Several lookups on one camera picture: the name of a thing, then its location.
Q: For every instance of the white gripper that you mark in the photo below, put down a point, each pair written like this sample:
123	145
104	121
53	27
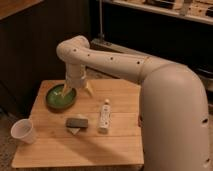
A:
76	78

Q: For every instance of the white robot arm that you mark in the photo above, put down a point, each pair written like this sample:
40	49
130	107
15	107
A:
172	103

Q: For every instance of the green ceramic bowl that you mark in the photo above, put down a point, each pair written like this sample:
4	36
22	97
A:
55	100

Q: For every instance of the dark sponge block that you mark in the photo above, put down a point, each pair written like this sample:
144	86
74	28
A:
74	124

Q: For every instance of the white bottle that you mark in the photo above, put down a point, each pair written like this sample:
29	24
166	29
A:
104	120

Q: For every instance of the wooden table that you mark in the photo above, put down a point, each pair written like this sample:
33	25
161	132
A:
57	147

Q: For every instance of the dark wooden cabinet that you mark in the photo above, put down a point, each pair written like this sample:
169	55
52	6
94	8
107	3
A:
28	43

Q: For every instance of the metal shelf rack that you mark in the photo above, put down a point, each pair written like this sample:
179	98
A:
126	29

